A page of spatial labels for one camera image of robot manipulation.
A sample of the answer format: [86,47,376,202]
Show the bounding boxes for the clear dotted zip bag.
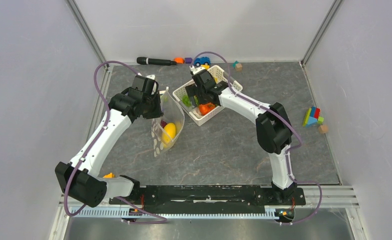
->
[151,88,185,157]

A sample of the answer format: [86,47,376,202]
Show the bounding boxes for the yellow toy mango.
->
[161,122,176,145]

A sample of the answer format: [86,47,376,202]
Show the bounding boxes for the orange yellow building block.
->
[103,172,115,179]

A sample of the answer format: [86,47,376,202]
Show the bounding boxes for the purple cable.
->
[191,51,323,226]
[63,60,168,225]

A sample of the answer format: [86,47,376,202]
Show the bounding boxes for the orange toy block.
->
[174,57,185,64]

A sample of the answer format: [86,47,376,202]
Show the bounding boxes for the blue toy car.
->
[193,56,211,67]

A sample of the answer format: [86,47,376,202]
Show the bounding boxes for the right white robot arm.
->
[188,66,297,204]

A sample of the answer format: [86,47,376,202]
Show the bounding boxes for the wooden cube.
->
[318,124,329,134]

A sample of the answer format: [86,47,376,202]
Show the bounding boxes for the purple toy onion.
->
[160,120,167,128]

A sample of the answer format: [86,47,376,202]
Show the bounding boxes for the teal and wood cubes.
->
[233,61,242,72]

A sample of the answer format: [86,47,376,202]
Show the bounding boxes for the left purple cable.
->
[63,60,168,225]

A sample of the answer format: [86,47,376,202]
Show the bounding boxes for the orange toy pumpkin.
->
[198,102,216,116]

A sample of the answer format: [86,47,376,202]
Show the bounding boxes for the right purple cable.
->
[191,51,323,226]

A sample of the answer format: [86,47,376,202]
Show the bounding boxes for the green toy grapes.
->
[181,95,192,108]

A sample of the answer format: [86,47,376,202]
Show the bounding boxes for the white toy garlic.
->
[191,109,202,119]

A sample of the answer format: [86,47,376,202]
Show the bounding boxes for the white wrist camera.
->
[190,65,205,76]
[146,74,156,82]

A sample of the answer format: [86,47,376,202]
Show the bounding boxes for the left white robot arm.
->
[55,74,163,208]

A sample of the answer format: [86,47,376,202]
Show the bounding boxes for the black microphone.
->
[136,56,177,66]

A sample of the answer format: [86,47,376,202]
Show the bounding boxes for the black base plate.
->
[125,185,306,214]

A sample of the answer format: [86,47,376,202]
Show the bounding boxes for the colourful building block stack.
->
[302,106,324,127]

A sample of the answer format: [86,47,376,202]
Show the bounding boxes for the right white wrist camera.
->
[190,65,205,76]

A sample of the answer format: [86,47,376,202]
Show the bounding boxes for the white cable duct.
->
[69,205,289,220]

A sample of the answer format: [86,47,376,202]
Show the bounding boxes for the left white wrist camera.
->
[146,74,156,82]

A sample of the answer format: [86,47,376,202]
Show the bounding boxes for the white perforated plastic basket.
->
[173,65,243,126]

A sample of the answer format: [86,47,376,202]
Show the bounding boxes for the purple toy block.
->
[184,57,193,64]

